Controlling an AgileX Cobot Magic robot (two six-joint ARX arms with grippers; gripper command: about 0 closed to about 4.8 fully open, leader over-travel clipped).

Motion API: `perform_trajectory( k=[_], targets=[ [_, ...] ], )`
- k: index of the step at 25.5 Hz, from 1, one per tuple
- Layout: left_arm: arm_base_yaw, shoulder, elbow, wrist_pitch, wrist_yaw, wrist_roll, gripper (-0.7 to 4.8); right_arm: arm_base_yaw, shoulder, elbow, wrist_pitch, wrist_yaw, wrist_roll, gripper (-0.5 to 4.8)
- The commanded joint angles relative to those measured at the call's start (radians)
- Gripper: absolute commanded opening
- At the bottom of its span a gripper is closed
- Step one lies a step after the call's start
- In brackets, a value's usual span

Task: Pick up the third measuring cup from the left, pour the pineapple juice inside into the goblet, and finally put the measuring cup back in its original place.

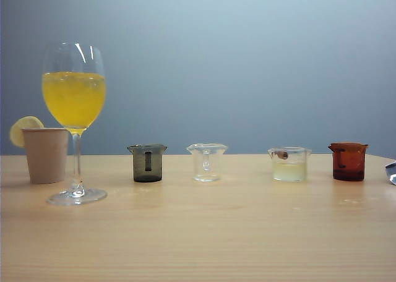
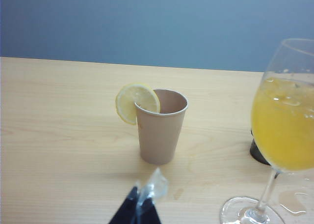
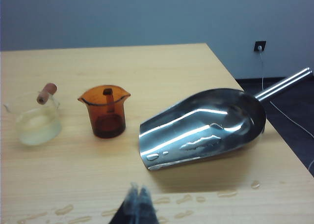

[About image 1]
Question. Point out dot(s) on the clear glass measuring cup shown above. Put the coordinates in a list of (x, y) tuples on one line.
[(206, 163)]

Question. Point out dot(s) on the smoky grey measuring cup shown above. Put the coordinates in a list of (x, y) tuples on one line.
[(139, 166)]

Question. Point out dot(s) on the wine glass with yellow juice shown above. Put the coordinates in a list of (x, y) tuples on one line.
[(74, 102)]

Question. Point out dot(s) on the amber glass measuring cup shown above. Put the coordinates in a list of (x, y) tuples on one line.
[(348, 167)]

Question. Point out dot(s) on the beige paper cup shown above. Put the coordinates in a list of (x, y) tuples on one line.
[(46, 158)]

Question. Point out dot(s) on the lemon slice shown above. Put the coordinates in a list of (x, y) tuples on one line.
[(28, 122)]

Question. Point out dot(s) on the silver metallic object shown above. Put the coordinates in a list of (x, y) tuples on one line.
[(392, 173)]

